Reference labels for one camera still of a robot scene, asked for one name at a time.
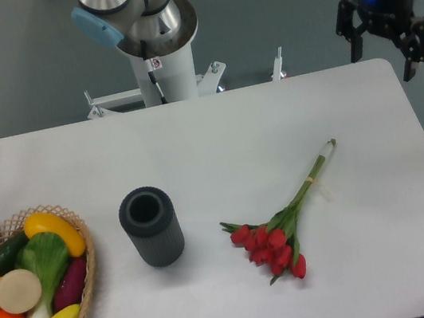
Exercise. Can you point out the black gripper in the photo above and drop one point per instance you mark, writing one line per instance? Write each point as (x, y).
(390, 19)

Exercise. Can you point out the red tulip bouquet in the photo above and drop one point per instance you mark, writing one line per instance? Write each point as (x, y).
(275, 243)

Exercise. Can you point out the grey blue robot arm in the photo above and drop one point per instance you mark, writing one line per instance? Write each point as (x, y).
(156, 36)

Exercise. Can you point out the dark grey ribbed vase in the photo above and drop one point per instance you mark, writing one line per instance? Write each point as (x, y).
(148, 217)

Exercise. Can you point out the yellow squash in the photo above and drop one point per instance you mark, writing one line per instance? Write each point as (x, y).
(50, 223)

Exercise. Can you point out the green bok choy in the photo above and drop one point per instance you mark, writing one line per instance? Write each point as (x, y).
(46, 256)

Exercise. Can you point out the purple sweet potato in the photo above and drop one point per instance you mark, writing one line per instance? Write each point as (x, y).
(72, 285)

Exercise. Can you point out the woven wicker basket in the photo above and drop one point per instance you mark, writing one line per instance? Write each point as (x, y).
(15, 224)

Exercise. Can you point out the dark green cucumber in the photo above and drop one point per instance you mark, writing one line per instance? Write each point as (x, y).
(9, 251)

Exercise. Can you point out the beige round slice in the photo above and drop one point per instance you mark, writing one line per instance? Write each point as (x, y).
(20, 290)

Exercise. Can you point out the white metal mounting frame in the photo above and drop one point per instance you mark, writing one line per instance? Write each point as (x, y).
(208, 83)

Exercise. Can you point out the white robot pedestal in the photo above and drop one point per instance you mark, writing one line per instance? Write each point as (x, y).
(171, 76)

